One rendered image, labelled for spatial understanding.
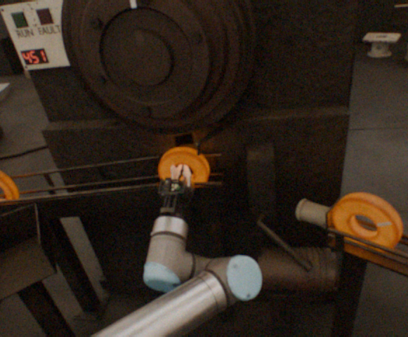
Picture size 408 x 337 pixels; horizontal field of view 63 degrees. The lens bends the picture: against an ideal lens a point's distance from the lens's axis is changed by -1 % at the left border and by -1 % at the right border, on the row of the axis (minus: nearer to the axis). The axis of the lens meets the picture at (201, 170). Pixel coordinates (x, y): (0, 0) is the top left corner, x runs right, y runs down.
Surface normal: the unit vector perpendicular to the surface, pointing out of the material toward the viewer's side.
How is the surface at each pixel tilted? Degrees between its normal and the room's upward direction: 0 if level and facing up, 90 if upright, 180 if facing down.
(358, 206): 90
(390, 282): 0
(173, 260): 44
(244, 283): 52
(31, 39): 90
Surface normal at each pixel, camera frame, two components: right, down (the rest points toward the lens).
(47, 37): -0.15, 0.57
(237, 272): 0.53, -0.29
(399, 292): -0.13, -0.82
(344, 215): -0.69, 0.47
